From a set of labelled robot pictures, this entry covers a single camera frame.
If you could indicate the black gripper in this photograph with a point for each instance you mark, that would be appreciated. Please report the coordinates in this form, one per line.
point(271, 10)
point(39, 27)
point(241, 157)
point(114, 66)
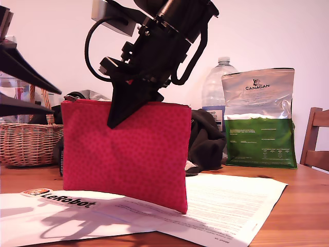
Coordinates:
point(154, 56)

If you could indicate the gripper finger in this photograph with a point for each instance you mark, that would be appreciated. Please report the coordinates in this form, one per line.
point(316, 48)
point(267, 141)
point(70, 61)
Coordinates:
point(18, 67)
point(20, 104)

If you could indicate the red zip pouch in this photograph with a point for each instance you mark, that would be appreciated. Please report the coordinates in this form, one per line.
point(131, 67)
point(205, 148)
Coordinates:
point(128, 159)

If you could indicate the silver green pet food bag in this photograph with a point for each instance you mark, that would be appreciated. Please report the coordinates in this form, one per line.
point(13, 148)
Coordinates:
point(257, 144)

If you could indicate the clear plastic jug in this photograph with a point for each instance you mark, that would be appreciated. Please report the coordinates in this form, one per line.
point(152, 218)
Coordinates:
point(10, 87)

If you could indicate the black grey hooded jacket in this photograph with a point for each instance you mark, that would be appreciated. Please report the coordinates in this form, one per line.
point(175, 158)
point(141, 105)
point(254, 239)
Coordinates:
point(205, 139)

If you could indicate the large clear water bottle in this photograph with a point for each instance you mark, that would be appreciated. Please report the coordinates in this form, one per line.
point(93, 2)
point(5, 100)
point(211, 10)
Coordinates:
point(213, 85)

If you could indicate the large LeRobot sticker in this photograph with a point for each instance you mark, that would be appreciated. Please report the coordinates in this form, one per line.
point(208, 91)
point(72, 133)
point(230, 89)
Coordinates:
point(64, 202)

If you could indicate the plain white paper sheet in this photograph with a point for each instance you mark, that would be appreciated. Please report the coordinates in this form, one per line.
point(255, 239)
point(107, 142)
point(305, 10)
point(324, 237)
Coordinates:
point(25, 231)

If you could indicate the printed paper sheet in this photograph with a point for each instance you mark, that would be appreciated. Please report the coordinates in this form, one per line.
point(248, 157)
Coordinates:
point(231, 205)

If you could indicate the wooden chair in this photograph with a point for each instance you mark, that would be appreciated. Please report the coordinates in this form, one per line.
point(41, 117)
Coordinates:
point(312, 157)

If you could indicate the white wall switch plate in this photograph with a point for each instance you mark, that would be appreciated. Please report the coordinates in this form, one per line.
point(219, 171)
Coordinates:
point(11, 42)

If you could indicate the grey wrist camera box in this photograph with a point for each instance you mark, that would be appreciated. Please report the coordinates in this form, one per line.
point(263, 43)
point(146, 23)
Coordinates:
point(115, 20)

